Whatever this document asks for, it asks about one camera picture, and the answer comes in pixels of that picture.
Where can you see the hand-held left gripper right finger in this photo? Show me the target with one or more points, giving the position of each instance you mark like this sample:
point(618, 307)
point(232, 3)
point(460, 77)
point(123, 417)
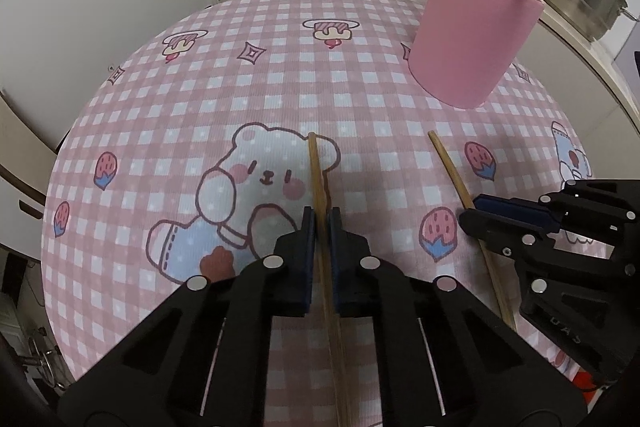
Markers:
point(342, 277)

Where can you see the pink cup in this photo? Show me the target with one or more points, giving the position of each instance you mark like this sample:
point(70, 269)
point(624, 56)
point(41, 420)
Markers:
point(465, 37)

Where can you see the metal stand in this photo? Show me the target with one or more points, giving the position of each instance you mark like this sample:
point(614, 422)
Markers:
point(42, 354)

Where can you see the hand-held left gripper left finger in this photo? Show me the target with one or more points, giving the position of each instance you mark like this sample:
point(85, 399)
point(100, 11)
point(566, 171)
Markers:
point(302, 277)

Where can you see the pink checked bear tablecloth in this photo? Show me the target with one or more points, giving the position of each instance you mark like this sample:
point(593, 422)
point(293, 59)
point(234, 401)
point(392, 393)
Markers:
point(200, 107)

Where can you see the wooden chopstick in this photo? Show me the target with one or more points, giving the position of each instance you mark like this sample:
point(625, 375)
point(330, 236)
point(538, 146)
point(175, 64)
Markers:
point(317, 172)
point(450, 167)

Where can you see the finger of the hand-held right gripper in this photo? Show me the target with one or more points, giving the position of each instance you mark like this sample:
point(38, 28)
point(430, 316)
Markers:
point(490, 227)
point(510, 209)

